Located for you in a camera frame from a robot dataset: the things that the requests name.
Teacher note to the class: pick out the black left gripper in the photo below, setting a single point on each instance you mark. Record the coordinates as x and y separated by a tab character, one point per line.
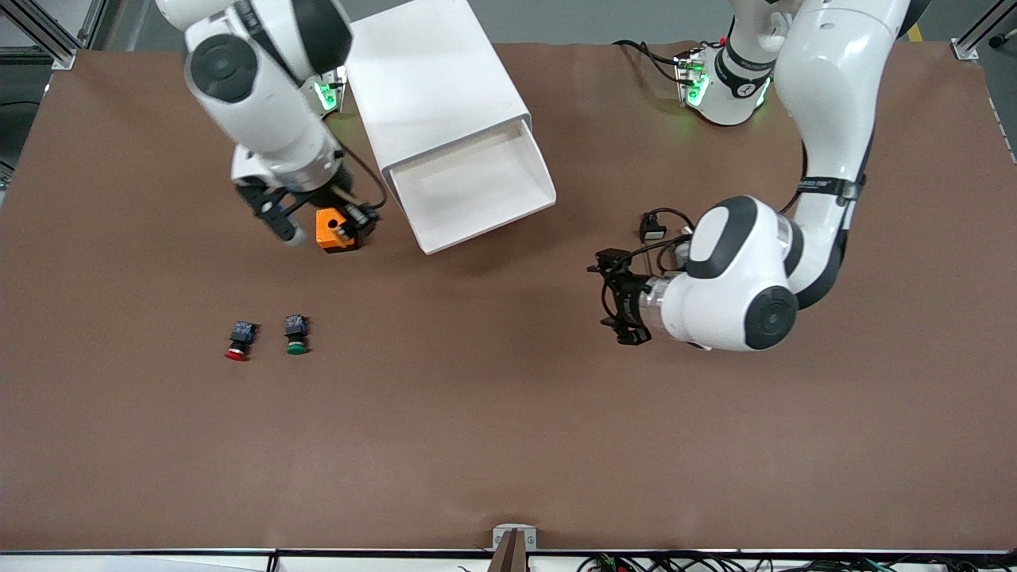
633	305

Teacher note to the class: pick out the white-faced black switch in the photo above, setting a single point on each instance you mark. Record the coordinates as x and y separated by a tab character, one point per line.
653	231

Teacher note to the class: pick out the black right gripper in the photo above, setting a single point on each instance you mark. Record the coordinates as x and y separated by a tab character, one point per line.
343	200

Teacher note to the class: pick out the orange box with hole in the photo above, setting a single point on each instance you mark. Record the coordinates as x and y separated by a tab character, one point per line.
326	230

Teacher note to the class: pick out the brown post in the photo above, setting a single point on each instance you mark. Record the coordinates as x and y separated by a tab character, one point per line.
508	556

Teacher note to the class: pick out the red push button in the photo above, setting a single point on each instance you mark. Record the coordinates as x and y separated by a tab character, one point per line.
240	342

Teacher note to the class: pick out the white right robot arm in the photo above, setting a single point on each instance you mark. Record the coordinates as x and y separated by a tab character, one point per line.
262	103

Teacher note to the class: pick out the white table edge rail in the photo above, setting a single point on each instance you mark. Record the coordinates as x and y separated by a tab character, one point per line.
159	562

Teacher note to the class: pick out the aluminium frame profile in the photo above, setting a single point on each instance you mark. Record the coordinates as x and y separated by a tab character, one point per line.
48	36
981	36

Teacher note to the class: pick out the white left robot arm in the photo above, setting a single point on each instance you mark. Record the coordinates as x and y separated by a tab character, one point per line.
826	95

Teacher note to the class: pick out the grey metal bracket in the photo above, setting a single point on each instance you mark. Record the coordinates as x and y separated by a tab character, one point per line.
500	536

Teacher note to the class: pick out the green push button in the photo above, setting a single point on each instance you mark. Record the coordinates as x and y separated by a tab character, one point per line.
296	335

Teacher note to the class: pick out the white plastic drawer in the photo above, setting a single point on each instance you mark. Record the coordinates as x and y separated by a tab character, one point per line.
469	191

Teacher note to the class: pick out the white drawer cabinet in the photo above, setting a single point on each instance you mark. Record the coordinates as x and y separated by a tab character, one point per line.
429	71

